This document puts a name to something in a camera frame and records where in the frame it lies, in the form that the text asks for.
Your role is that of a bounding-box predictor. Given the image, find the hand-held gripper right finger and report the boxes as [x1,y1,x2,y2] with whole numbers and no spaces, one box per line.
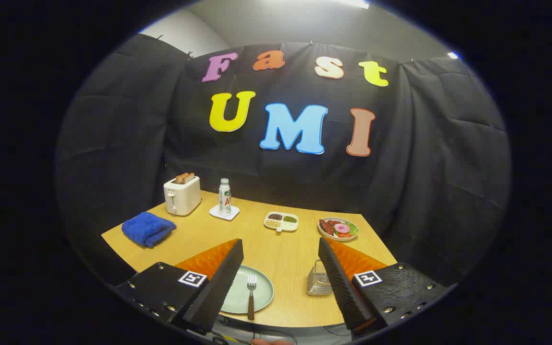
[318,237,449,342]

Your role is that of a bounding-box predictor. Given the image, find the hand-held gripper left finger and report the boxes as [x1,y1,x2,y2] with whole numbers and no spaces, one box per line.
[115,238,244,334]

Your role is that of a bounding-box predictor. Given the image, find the fork with wooden handle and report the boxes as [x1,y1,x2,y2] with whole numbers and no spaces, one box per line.
[246,274,257,321]

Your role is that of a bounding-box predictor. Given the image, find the pale green plate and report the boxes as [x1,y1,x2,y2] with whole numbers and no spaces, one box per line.
[220,265,275,315]

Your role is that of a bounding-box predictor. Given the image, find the white plate with food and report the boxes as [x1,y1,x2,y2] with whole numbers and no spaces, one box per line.
[318,218,359,242]

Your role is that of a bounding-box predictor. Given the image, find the white square coaster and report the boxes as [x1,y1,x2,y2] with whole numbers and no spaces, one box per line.
[209,205,241,221]

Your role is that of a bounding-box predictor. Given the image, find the white labelled bottle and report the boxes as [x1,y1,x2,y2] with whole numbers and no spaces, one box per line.
[218,178,232,216]

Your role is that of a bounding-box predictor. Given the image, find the white divided dish with beans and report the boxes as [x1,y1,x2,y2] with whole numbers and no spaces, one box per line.
[264,211,299,234]

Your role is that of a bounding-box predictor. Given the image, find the blue folded towel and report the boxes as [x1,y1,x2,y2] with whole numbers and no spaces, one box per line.
[121,212,177,248]

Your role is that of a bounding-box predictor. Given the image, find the white toaster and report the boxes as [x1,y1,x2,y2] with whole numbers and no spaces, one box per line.
[163,175,202,216]

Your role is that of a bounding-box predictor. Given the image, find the metal wire basket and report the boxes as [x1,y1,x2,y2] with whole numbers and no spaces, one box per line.
[306,259,334,297]

